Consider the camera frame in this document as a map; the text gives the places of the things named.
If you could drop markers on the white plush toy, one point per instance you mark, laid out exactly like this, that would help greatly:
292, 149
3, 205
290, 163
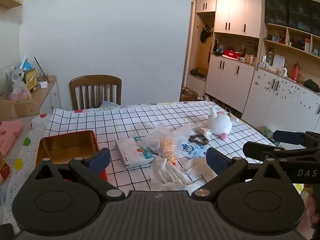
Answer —
220, 125

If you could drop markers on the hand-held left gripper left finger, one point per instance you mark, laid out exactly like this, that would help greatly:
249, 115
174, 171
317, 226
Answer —
100, 159

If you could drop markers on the pink cloth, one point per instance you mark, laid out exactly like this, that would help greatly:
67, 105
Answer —
8, 132

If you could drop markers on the plastic bag of pink items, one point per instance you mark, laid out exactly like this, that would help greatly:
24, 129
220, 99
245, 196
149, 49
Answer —
20, 90

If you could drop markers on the white paper tube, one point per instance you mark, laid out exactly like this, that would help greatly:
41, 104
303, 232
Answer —
23, 59

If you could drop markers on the black stick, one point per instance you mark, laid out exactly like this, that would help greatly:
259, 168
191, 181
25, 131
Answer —
41, 68

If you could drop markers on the blue cartoon wipe packet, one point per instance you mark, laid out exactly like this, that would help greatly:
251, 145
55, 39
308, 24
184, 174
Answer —
191, 149

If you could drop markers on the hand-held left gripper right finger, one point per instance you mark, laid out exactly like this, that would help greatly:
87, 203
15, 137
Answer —
215, 161

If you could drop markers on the white wall cabinet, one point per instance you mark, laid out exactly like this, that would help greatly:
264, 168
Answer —
235, 12

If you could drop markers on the wooden sideboard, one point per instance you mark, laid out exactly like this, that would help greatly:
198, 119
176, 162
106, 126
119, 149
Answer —
47, 100

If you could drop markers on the person's right forearm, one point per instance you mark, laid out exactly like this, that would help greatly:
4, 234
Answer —
314, 212

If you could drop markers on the stickered white base cabinet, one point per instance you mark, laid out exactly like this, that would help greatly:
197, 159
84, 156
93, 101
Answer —
282, 100

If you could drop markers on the red storage box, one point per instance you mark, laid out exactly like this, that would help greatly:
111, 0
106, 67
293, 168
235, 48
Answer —
232, 53

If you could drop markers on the small white shoes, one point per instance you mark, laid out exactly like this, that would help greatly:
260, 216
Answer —
203, 97

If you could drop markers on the cream thin cloth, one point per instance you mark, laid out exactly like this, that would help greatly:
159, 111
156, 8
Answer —
200, 166

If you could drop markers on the woven basket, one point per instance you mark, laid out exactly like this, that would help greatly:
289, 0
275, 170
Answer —
188, 95

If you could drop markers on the wooden chair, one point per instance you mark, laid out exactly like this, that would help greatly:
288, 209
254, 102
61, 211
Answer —
95, 80

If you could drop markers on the small white box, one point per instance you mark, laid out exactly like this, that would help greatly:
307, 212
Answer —
44, 85

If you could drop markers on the red tin box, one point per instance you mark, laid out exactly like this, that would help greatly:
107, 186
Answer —
65, 145

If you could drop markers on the wooden open shelf unit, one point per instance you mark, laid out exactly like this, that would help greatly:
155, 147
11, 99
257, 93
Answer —
292, 35

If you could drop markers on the blue globe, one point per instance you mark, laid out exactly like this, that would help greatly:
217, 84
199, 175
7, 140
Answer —
27, 66

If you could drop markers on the white teal paper box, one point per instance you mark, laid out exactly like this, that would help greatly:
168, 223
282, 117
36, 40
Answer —
132, 152

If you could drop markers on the brown scrunchie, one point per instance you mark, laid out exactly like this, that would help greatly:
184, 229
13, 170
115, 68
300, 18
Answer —
192, 138

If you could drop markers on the light blue folded cloth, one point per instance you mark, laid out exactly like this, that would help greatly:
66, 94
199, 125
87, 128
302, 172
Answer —
108, 104

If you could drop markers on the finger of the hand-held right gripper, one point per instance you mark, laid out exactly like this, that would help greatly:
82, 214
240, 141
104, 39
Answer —
287, 137
255, 150

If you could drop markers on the clear plastic bag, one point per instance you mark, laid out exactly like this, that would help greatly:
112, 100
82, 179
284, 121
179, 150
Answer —
160, 133

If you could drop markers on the red bottle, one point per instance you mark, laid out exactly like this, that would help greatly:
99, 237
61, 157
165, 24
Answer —
295, 72

